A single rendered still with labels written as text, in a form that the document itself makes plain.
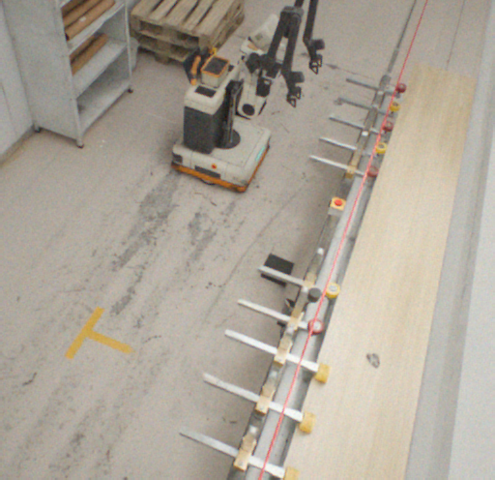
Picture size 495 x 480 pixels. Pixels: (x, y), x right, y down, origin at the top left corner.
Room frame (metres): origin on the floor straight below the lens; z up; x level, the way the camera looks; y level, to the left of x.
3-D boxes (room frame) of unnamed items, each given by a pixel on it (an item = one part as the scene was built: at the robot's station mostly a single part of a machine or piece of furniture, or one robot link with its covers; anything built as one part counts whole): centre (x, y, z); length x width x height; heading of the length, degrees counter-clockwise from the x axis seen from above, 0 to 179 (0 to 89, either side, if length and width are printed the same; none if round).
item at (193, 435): (0.71, -0.11, 0.95); 0.50 x 0.04 x 0.04; 77
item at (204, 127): (3.40, 0.45, 0.59); 0.55 x 0.34 x 0.83; 167
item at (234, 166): (3.38, 0.36, 0.16); 0.67 x 0.64 x 0.25; 77
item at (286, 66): (3.07, -0.04, 1.40); 0.11 x 0.06 x 0.43; 168
